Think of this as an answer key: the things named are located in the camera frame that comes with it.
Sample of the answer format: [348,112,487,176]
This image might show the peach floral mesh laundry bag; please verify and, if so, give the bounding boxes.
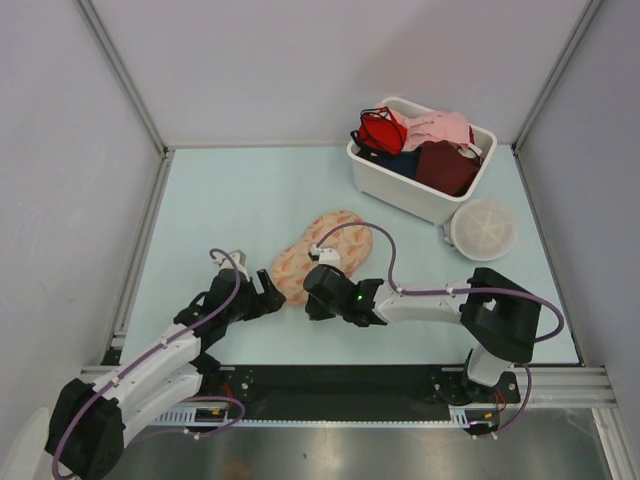
[269,209,375,307]

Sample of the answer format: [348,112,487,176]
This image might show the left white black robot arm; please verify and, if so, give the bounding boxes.
[45,268,286,479]

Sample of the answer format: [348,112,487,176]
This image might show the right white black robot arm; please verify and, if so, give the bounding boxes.
[303,264,541,401]

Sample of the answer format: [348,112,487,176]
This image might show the round white mesh laundry bag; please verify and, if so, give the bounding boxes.
[443,199,518,262]

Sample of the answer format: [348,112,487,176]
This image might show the pink bra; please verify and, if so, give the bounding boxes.
[389,107,482,154]

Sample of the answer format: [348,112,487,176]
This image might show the white plastic storage bin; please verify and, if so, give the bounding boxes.
[346,124,497,225]

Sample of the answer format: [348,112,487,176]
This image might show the navy blue garment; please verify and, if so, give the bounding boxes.
[370,152,419,180]

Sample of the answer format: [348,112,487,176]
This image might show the maroon garment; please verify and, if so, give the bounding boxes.
[415,141,483,197]

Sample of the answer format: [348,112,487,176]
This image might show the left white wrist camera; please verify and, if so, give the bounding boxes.
[230,250,250,280]

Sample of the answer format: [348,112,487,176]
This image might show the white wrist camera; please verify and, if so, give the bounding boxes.
[230,250,250,280]
[308,244,341,270]

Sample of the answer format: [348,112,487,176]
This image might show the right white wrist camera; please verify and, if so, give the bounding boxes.
[308,244,341,270]

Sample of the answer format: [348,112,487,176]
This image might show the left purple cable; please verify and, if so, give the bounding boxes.
[49,247,247,479]

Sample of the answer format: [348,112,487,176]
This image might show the purple cable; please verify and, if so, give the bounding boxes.
[309,221,565,441]
[49,247,247,479]

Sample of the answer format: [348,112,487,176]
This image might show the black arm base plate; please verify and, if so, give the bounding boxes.
[199,365,521,422]

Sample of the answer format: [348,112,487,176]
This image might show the red bra black straps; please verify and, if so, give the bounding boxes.
[350,105,408,156]

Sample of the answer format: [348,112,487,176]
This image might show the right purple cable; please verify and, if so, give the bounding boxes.
[309,221,565,441]

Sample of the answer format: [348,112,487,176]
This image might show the aluminium frame rail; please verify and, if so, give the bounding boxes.
[110,366,639,479]

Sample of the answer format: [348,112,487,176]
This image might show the left vertical aluminium post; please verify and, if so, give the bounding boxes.
[73,0,168,157]

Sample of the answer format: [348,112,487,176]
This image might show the vertical aluminium post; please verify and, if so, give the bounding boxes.
[511,0,605,154]
[73,0,168,157]

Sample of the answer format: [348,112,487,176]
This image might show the right vertical aluminium post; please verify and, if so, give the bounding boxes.
[511,0,605,154]

